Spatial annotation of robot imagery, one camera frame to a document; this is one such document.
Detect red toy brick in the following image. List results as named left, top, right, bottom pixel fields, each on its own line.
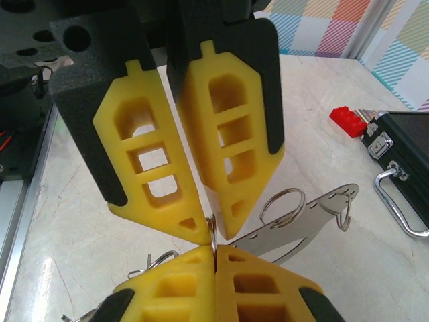
left=328, top=105, right=370, bottom=139

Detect aluminium mounting rail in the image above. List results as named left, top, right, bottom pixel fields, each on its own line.
left=0, top=109, right=65, bottom=322

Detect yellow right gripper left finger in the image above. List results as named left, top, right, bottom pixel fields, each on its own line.
left=99, top=244, right=217, bottom=322

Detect black case with metal handle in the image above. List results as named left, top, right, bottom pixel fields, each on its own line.
left=359, top=111, right=429, bottom=239

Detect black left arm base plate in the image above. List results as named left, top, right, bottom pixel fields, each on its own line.
left=0, top=110, right=52, bottom=182

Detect silver split key ring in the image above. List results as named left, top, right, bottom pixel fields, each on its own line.
left=205, top=214, right=219, bottom=253
left=127, top=249, right=180, bottom=280
left=259, top=188, right=308, bottom=229
left=334, top=191, right=353, bottom=233

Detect grey metal key holder plate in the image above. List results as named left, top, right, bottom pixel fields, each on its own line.
left=231, top=182, right=360, bottom=266

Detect aluminium frame bar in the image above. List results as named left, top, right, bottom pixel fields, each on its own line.
left=345, top=0, right=400, bottom=64

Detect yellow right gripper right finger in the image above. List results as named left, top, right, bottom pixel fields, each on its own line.
left=216, top=244, right=347, bottom=322

